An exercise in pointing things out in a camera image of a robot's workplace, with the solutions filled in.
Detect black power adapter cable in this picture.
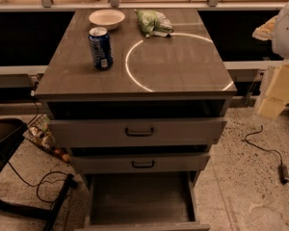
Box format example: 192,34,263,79
241,124,289,231

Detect black chair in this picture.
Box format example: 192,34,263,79
0,117,78,231

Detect black floor cable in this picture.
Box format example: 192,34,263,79
7,161,70,204

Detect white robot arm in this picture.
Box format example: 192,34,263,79
272,2,289,59

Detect grey drawer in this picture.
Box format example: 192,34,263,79
70,153,210,174
76,172,210,231
48,117,226,147

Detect green chip bag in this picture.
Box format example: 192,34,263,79
135,10,173,38

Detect white bowl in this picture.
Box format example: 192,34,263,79
89,10,125,31

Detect wire basket with items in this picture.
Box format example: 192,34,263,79
25,115,69,163

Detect grey drawer cabinet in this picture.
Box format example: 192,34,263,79
34,8,238,231

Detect blue soda can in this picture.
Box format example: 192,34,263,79
89,27,114,70

